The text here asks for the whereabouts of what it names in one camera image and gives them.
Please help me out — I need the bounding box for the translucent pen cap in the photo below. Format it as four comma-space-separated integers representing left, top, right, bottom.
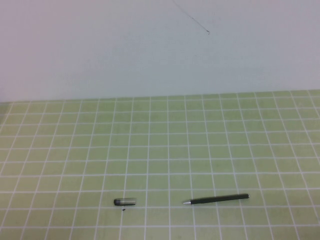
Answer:
113, 197, 137, 207

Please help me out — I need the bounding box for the black pen with silver tip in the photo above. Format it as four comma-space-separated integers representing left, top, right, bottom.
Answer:
182, 193, 250, 206

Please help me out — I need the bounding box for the green grid mat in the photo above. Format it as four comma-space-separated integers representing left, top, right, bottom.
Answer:
0, 89, 320, 240

